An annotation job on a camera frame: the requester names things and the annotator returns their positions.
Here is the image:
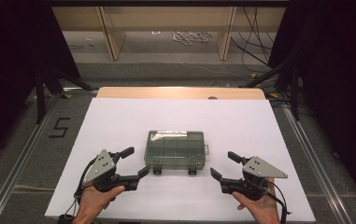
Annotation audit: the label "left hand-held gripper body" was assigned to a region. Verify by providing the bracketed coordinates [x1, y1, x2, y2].
[81, 148, 126, 193]

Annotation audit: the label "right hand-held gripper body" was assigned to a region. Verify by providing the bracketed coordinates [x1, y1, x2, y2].
[240, 155, 289, 202]

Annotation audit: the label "translucent grey compartment box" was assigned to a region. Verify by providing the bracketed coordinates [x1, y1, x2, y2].
[144, 130, 210, 176]

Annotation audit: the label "person's left hand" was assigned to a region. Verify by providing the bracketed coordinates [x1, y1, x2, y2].
[72, 185, 126, 224]

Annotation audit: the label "person's right hand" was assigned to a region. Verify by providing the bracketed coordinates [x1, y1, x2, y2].
[231, 177, 281, 224]

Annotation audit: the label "white table cover sheet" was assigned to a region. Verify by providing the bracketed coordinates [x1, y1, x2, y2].
[44, 97, 317, 223]

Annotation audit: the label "white paper slip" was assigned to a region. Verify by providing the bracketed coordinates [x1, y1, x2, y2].
[150, 130, 189, 138]

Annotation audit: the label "black tripod stand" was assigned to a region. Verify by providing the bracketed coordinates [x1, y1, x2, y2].
[34, 65, 94, 125]
[240, 58, 302, 122]

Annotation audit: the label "black curtain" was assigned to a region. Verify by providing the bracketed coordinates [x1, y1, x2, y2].
[268, 0, 356, 214]
[0, 0, 82, 171]

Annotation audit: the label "light wooden shelf unit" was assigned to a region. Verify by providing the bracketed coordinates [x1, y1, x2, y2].
[51, 6, 288, 62]

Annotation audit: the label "left hand-held gripper cable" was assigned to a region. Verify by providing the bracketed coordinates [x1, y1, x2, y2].
[72, 156, 101, 219]

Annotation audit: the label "hand-held gripper cable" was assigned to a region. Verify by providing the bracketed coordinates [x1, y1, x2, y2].
[72, 156, 101, 219]
[267, 179, 292, 224]

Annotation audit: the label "right hand-held gripper cable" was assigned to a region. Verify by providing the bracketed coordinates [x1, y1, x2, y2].
[267, 179, 292, 224]

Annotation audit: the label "aluminium floor rail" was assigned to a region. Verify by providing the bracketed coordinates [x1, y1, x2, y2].
[0, 92, 60, 224]
[281, 104, 356, 224]

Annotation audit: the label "thin white floor cable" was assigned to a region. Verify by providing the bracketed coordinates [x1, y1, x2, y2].
[121, 43, 252, 81]

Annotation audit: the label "black floor cables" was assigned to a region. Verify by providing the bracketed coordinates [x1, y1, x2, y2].
[230, 7, 277, 75]

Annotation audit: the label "white rope bundle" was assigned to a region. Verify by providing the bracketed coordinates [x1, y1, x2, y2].
[171, 30, 214, 47]

